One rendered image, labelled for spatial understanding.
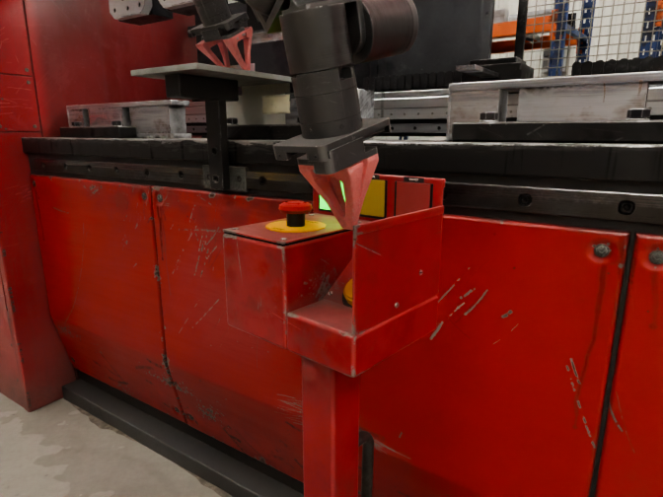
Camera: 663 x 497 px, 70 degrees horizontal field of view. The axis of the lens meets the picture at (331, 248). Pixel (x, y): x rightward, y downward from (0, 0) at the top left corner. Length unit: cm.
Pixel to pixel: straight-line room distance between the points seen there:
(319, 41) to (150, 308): 100
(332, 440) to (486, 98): 57
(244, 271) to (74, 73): 136
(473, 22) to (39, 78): 128
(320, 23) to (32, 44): 142
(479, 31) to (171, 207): 92
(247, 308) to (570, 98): 56
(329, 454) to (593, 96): 62
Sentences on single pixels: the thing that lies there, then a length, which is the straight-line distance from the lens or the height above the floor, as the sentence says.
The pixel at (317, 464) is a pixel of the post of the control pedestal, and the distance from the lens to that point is 66.
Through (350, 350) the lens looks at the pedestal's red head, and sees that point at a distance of 46.
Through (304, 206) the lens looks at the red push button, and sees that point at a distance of 55.
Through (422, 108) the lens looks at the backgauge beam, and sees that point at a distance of 117.
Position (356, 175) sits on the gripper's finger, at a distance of 44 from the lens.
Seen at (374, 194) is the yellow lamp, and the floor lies 81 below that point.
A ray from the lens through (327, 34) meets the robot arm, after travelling 43.
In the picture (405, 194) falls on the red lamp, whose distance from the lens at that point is 57.
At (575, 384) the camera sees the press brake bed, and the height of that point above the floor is 55.
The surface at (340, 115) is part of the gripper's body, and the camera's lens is 43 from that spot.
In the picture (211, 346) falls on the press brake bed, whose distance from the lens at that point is 117.
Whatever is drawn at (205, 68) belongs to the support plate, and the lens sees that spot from 87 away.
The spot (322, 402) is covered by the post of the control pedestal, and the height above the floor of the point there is 58.
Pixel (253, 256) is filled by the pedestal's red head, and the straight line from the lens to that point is 53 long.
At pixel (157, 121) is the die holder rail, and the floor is 92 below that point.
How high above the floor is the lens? 89
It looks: 14 degrees down
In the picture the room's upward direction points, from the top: straight up
